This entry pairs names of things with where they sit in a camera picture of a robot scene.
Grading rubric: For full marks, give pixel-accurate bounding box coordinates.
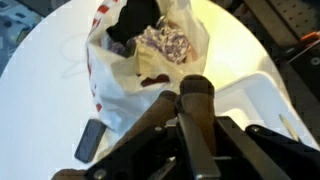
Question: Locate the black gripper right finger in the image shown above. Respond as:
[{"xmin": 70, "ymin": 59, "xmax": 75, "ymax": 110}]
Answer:
[{"xmin": 216, "ymin": 116, "xmax": 291, "ymax": 180}]

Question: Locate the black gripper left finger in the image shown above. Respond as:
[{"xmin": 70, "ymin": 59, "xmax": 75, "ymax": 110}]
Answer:
[{"xmin": 178, "ymin": 113, "xmax": 221, "ymax": 180}]

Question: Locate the purple white knitted cloth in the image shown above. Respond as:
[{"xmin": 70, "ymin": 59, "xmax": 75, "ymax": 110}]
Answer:
[{"xmin": 101, "ymin": 25, "xmax": 191, "ymax": 64}]

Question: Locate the black cap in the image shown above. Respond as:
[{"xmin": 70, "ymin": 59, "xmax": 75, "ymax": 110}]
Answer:
[{"xmin": 106, "ymin": 0, "xmax": 160, "ymax": 44}]

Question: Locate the white plastic basket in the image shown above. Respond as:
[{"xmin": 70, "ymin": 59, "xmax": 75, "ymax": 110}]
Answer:
[{"xmin": 214, "ymin": 72, "xmax": 319, "ymax": 149}]

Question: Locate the small black box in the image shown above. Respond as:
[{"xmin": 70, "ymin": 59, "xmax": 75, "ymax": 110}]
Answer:
[{"xmin": 74, "ymin": 119, "xmax": 106, "ymax": 163}]

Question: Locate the round white table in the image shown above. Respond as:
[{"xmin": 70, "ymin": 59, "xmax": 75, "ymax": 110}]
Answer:
[{"xmin": 0, "ymin": 0, "xmax": 290, "ymax": 180}]

